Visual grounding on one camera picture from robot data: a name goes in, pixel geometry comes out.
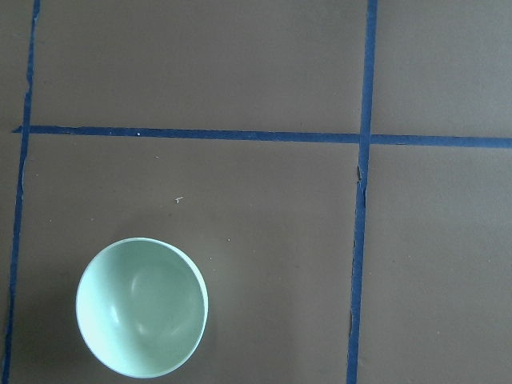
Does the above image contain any green bowl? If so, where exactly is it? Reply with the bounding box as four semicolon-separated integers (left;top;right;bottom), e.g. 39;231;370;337
75;238;209;379

